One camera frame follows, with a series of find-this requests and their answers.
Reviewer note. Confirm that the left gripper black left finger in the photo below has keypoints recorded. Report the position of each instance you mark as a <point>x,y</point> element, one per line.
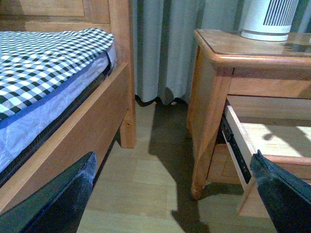
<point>58,206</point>

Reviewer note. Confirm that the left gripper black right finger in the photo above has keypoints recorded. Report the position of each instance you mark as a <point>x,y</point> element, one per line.
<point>286,197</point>

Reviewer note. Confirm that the wooden drawer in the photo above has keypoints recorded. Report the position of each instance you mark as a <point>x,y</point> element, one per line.
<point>222,169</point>
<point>280,128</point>

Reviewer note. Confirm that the white cylindrical air purifier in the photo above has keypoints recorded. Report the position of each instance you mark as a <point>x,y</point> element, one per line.
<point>269,20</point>

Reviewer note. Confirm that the grey curtain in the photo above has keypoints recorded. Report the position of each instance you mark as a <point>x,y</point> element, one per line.
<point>164,44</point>

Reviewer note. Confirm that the wooden bed frame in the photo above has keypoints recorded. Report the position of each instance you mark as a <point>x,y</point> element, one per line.
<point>110,109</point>

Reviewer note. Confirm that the checkered bed sheet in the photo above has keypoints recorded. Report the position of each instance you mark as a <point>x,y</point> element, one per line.
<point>33,64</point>

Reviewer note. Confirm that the grey mattress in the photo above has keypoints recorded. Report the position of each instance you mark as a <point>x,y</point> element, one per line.
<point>29,128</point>

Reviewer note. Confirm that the wooden nightstand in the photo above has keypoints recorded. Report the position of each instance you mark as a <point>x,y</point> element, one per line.
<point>228,64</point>

